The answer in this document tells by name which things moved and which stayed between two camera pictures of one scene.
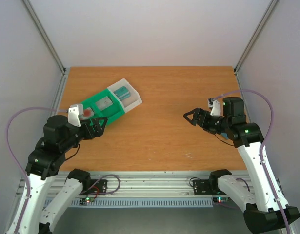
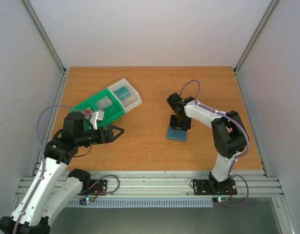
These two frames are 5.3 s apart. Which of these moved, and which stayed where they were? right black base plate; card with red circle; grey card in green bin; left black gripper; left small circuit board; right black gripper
Moved: right black gripper; left black gripper
Stayed: card with red circle; left small circuit board; grey card in green bin; right black base plate
